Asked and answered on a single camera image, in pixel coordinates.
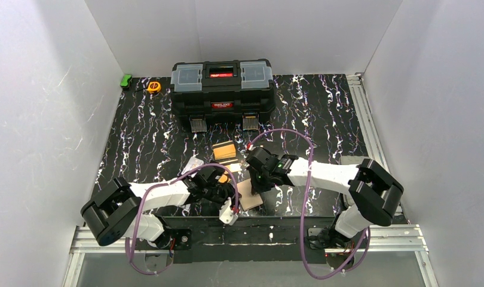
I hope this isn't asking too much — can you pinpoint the tan card holder with sleeves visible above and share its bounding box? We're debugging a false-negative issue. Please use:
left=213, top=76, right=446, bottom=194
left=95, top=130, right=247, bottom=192
left=237, top=179, right=263, bottom=212

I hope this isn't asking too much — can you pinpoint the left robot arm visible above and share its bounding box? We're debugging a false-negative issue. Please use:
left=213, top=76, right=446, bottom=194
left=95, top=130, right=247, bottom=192
left=80, top=163, right=240, bottom=246

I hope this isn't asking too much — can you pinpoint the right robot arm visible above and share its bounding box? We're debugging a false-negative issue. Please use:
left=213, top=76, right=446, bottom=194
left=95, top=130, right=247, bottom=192
left=246, top=147, right=404, bottom=239

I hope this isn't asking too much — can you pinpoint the gold card stack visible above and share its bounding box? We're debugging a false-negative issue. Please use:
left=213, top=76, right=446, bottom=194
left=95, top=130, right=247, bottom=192
left=212, top=141, right=237, bottom=162

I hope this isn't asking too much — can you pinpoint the black toolbox with clear lids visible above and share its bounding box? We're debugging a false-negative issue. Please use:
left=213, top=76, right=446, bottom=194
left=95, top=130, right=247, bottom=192
left=170, top=58, right=277, bottom=133

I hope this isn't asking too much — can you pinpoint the yellow tape measure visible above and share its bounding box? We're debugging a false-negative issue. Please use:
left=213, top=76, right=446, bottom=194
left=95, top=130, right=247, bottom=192
left=146, top=81, right=161, bottom=94

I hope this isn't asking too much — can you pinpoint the green plastic object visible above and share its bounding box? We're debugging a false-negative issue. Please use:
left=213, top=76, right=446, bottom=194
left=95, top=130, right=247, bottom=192
left=120, top=74, right=133, bottom=89

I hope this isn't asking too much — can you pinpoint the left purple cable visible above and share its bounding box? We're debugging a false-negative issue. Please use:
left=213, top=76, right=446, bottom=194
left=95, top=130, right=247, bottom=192
left=125, top=163, right=240, bottom=276

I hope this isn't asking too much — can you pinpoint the purple cable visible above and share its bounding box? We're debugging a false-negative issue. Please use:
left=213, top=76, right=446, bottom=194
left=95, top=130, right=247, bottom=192
left=246, top=129, right=372, bottom=280
left=125, top=163, right=240, bottom=276

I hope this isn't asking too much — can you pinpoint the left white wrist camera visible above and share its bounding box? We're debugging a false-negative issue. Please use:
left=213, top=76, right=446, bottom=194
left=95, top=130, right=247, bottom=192
left=219, top=198, right=238, bottom=225

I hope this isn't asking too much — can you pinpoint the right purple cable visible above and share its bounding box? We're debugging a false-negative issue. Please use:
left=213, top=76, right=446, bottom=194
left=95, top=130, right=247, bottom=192
left=246, top=129, right=372, bottom=280

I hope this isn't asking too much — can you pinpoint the white aluminium table rail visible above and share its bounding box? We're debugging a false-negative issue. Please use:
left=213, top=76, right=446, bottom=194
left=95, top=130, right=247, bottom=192
left=346, top=74, right=390, bottom=172

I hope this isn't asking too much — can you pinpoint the front aluminium rail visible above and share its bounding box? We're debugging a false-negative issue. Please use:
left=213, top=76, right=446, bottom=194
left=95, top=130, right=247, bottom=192
left=63, top=225, right=438, bottom=286

